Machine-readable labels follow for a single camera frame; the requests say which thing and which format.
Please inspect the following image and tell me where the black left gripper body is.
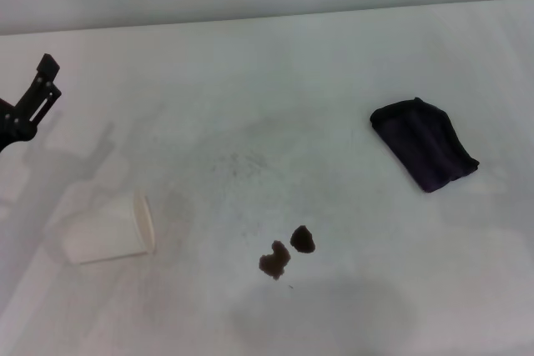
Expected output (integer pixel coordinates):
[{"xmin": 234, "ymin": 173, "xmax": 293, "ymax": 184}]
[{"xmin": 0, "ymin": 97, "xmax": 38, "ymax": 153}]

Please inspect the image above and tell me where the white paper cup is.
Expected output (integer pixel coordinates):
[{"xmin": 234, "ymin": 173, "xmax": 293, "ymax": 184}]
[{"xmin": 61, "ymin": 191, "xmax": 158, "ymax": 266}]

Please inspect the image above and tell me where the dark purple rag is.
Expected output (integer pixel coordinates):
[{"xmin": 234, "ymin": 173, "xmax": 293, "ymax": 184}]
[{"xmin": 369, "ymin": 97, "xmax": 481, "ymax": 194}]

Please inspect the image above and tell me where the brown water stain, lobed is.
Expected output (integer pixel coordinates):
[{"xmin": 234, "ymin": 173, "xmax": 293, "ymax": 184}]
[{"xmin": 258, "ymin": 239, "xmax": 292, "ymax": 282}]

